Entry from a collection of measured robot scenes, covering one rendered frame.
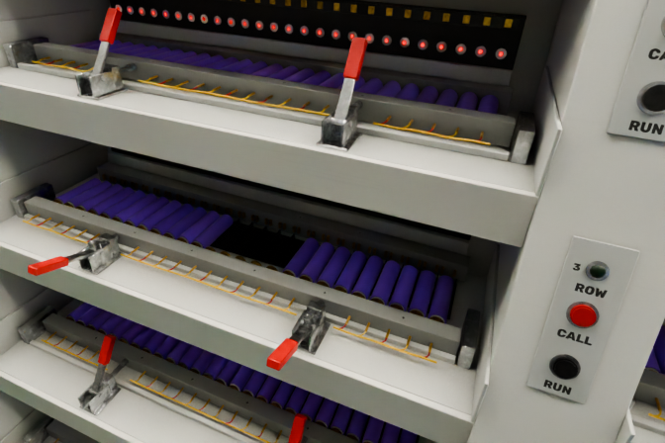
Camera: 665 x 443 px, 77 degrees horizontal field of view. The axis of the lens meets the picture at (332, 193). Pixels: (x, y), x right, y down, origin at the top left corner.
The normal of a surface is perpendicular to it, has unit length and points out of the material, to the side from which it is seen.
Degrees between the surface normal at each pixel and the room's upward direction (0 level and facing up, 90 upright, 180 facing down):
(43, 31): 90
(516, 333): 90
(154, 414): 17
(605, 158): 90
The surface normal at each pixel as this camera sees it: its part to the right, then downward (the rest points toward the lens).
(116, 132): -0.37, 0.46
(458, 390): 0.04, -0.86
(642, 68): -0.34, 0.19
